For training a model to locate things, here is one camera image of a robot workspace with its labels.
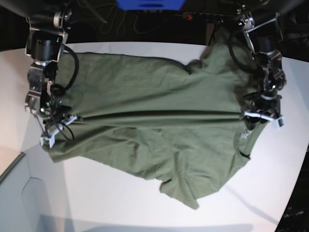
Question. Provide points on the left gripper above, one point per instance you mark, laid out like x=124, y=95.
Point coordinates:
x=260, y=108

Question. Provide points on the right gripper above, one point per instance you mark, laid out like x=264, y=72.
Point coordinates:
x=52, y=117

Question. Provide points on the green t-shirt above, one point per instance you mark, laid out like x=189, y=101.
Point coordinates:
x=156, y=118

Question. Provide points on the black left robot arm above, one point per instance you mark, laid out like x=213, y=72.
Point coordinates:
x=261, y=31

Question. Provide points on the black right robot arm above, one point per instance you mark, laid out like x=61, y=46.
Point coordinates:
x=45, y=45

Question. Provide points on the white power strip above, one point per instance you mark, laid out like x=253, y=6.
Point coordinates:
x=209, y=18

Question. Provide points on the black device with label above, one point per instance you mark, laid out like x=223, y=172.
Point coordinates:
x=296, y=215

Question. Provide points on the blue plastic box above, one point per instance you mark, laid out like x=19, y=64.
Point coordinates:
x=136, y=5

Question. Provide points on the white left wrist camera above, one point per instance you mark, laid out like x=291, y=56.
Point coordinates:
x=278, y=123

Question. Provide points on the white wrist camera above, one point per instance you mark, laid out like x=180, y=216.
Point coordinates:
x=278, y=123
x=48, y=141

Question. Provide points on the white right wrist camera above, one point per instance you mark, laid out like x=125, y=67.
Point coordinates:
x=48, y=141

